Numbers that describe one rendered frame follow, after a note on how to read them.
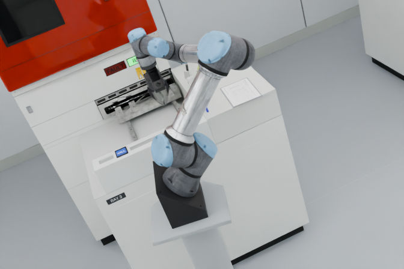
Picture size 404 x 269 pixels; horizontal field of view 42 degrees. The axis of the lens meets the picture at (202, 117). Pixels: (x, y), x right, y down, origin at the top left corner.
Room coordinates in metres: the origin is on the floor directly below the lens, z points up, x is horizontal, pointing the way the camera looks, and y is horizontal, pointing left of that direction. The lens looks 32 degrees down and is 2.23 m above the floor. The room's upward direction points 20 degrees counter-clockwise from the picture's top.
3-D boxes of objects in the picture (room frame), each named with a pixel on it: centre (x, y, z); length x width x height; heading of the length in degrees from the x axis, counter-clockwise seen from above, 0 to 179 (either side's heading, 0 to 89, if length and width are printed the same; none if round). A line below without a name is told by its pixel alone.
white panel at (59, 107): (2.58, 0.47, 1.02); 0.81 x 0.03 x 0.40; 99
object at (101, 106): (2.59, 0.30, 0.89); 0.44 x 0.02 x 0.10; 99
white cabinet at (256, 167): (2.29, 0.16, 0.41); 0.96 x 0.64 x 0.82; 99
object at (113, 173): (2.02, 0.26, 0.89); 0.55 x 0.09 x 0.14; 99
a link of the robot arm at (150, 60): (2.05, 0.14, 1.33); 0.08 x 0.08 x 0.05
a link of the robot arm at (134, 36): (2.04, 0.14, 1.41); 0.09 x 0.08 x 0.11; 32
